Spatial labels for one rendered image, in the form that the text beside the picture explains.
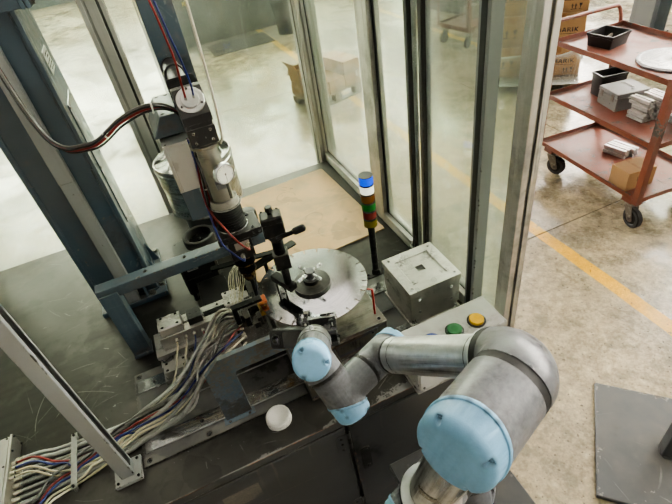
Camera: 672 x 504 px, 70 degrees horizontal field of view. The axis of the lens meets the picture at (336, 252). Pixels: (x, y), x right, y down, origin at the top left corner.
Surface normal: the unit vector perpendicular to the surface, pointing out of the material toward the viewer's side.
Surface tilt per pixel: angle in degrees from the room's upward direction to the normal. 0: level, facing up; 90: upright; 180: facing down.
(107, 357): 0
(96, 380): 0
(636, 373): 0
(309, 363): 56
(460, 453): 82
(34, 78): 90
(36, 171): 90
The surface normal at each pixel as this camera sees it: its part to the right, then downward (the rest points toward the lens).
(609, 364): -0.14, -0.76
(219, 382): 0.40, 0.54
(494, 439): 0.29, -0.37
